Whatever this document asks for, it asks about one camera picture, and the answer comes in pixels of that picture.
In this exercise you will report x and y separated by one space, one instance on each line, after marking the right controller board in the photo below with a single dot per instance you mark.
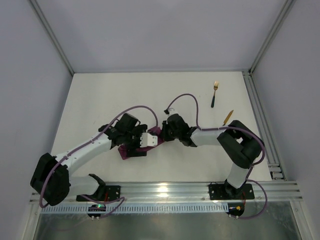
235 209

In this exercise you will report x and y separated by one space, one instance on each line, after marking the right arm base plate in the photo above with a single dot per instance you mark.
221 191

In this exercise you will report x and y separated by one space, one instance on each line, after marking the right frame post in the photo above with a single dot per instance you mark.
272 33

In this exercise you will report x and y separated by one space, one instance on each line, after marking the left frame post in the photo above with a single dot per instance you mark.
51 35

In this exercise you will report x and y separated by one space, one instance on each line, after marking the purple satin napkin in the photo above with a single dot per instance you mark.
154 131

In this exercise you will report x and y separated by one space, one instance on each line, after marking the gold fork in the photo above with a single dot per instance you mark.
215 88

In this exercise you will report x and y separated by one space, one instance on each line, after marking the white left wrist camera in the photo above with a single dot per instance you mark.
148 140

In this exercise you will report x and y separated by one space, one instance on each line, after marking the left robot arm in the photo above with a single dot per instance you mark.
53 176

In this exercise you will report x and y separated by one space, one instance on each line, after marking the slotted cable duct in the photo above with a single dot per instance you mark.
141 208

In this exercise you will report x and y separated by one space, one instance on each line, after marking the right aluminium rail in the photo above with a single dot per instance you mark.
272 155

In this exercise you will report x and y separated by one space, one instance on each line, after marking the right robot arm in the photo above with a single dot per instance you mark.
240 144

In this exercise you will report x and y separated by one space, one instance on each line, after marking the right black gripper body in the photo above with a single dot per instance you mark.
165 131

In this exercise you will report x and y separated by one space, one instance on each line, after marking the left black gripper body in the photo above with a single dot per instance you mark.
136 144

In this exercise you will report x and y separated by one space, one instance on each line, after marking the front aluminium rail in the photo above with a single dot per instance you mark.
193 192

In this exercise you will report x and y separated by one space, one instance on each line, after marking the frame post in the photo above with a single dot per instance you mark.
272 33
51 35

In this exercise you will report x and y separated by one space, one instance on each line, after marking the aluminium rail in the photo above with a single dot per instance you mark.
272 155
193 192

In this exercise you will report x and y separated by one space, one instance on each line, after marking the left controller board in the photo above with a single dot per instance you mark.
96 211

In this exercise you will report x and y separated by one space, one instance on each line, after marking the controller board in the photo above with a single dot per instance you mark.
96 211
235 209

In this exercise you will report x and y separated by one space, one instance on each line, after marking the black handled gold knife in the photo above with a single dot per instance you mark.
227 117

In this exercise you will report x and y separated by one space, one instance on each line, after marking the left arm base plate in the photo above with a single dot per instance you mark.
112 192

